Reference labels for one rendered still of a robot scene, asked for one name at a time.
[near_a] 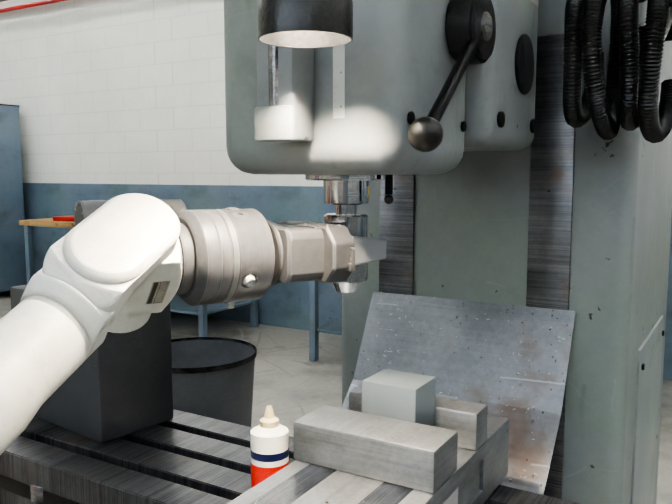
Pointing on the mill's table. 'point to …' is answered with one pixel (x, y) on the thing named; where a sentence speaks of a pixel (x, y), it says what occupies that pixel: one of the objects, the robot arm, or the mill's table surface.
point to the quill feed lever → (483, 28)
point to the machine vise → (482, 463)
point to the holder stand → (116, 383)
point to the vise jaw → (377, 447)
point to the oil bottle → (268, 447)
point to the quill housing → (352, 95)
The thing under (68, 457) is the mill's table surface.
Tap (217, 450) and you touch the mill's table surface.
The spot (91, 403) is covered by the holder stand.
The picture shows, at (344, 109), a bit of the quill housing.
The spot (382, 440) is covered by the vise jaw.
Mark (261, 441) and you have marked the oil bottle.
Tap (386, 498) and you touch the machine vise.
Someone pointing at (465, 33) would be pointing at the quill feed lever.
